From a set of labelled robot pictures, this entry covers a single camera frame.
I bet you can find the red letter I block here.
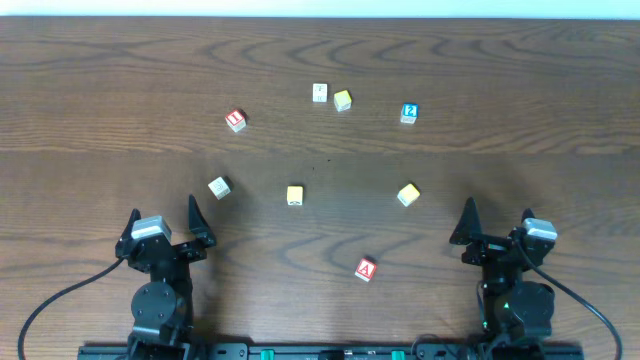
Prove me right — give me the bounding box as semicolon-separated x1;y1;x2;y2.
225;109;247;132

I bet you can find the blue number 2 block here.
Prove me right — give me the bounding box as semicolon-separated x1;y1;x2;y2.
400;103;419;124

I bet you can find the white picture block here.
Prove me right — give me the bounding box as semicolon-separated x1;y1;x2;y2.
312;83;328;103

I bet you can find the black left camera cable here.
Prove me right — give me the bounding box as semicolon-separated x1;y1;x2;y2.
17;257;126;360

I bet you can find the yellow block right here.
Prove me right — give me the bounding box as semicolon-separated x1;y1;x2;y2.
397;183;420;207

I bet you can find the yellow block near top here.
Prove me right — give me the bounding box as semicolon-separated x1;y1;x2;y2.
333;90;352;112

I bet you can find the red letter A block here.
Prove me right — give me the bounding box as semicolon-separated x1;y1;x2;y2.
354;258;377;282

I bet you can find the yellow block centre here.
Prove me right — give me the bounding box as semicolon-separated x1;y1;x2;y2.
286;185;304;206

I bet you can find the white outlined letter block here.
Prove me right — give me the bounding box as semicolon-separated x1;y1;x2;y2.
208;176;233;200

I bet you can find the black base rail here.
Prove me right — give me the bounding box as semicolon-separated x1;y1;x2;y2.
77;342;584;360

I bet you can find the black right camera cable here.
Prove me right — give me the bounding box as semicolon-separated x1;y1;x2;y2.
513;239;624;360

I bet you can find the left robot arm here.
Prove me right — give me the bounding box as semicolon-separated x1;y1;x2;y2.
115;195;216;359

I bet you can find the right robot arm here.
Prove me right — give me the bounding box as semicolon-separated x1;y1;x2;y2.
449;198;558;359

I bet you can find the black camera cable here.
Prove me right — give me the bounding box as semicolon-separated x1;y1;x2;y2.
513;239;624;360
17;257;126;360

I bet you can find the yellow block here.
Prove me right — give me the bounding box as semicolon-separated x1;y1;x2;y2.
286;185;304;206
397;183;420;207
333;90;352;112

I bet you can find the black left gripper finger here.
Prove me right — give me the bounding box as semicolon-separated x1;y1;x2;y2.
188;194;214;241
121;208;141;240

